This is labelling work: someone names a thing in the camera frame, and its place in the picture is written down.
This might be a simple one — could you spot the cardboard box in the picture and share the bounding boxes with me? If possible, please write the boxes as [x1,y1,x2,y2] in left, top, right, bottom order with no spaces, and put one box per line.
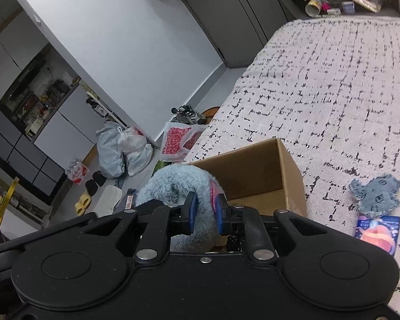
[186,138,308,250]

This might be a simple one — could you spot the white grey cabinet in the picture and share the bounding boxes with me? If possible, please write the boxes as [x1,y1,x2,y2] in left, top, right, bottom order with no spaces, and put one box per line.
[0,0,97,197]

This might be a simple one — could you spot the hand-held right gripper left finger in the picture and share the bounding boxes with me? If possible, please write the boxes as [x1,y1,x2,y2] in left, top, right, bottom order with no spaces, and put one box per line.
[80,191,199,264]

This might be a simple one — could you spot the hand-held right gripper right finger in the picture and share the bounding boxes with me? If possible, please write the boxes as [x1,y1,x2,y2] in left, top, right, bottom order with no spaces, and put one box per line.
[215,193,324,262]

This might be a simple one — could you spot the printed tissue pack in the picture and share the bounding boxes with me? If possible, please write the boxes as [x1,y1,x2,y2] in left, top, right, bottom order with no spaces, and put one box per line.
[355,214,400,255]

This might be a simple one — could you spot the grey wardrobe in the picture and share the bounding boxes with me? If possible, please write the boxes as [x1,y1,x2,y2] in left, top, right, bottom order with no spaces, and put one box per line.
[167,0,307,69]

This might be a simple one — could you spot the water bottle pack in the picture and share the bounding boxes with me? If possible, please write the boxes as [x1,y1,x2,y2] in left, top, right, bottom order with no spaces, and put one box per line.
[65,158,89,185]

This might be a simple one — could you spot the yellow slipper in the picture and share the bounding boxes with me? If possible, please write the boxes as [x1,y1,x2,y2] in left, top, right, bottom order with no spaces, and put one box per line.
[74,193,93,215]

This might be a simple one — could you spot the cardboard tube cup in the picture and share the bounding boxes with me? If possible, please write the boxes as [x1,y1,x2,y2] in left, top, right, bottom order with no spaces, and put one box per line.
[305,0,327,17]

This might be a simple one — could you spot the white black patterned blanket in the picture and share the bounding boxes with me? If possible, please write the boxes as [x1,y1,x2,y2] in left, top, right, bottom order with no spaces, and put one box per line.
[187,17,400,320]

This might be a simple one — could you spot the grey plastic bag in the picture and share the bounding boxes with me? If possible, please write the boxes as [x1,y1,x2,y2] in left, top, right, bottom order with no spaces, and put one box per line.
[96,122,125,178]

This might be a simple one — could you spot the blue plush toy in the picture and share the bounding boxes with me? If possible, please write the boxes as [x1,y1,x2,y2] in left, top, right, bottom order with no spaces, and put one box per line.
[135,164,232,252]

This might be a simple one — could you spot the white folding rack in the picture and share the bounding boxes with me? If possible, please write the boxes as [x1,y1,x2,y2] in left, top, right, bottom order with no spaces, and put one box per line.
[85,88,127,130]

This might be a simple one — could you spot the black grey object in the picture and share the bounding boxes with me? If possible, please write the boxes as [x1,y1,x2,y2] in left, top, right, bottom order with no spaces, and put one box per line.
[171,105,207,125]

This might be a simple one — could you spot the white floor mat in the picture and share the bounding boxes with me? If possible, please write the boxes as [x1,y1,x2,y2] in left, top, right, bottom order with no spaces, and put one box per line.
[95,185,123,215]

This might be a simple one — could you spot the red white plastic bag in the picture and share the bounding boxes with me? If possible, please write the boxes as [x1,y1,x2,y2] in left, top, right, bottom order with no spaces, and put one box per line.
[160,122,209,162]

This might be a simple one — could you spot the blue denim scrap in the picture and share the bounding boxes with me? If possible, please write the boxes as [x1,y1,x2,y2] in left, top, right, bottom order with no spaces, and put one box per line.
[349,173,400,214]

